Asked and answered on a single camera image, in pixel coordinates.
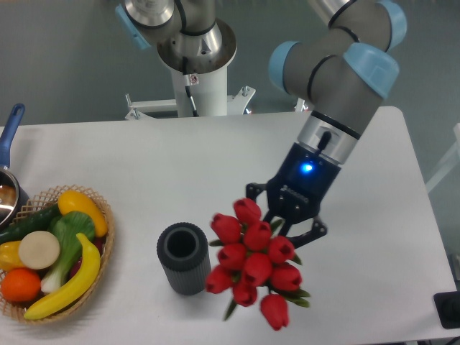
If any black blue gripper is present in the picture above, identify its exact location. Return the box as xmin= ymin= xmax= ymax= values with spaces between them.
xmin=245 ymin=143 xmax=341 ymax=249

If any red tulip bouquet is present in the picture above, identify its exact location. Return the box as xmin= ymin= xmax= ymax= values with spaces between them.
xmin=205 ymin=198 xmax=309 ymax=331

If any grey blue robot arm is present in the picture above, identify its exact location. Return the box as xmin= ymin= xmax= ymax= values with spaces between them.
xmin=116 ymin=1 xmax=407 ymax=247

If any dark grey ribbed vase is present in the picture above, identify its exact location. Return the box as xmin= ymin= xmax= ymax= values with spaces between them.
xmin=157 ymin=222 xmax=211 ymax=295

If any black device at edge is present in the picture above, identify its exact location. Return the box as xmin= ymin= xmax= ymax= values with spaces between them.
xmin=433 ymin=291 xmax=460 ymax=329

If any red fruit in basket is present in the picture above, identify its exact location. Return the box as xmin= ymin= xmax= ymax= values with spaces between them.
xmin=68 ymin=238 xmax=105 ymax=279

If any yellow banana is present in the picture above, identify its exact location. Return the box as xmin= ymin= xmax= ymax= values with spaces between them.
xmin=24 ymin=233 xmax=101 ymax=321

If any yellow lemon squash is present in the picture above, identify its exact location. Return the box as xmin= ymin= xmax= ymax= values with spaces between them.
xmin=57 ymin=190 xmax=108 ymax=238

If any green bok choy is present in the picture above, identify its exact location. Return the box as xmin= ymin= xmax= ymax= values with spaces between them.
xmin=41 ymin=211 xmax=95 ymax=295

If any dark green cucumber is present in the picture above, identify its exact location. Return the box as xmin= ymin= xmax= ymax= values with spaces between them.
xmin=1 ymin=203 xmax=61 ymax=244

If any beige round disc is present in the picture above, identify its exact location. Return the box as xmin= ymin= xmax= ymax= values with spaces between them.
xmin=18 ymin=231 xmax=60 ymax=270

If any orange fruit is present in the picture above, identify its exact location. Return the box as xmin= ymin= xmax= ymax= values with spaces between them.
xmin=1 ymin=268 xmax=41 ymax=303

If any yellow bell pepper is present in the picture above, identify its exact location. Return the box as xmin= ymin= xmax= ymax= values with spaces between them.
xmin=0 ymin=241 xmax=25 ymax=272

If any woven wicker basket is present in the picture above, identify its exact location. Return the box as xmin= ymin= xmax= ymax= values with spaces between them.
xmin=1 ymin=185 xmax=114 ymax=325

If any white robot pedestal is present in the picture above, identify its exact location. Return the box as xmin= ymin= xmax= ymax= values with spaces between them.
xmin=125 ymin=19 xmax=256 ymax=120

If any white frame at right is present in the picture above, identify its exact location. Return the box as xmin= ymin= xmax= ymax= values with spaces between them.
xmin=425 ymin=123 xmax=459 ymax=193

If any blue handled saucepan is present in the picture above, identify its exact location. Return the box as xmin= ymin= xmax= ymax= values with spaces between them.
xmin=0 ymin=103 xmax=30 ymax=233

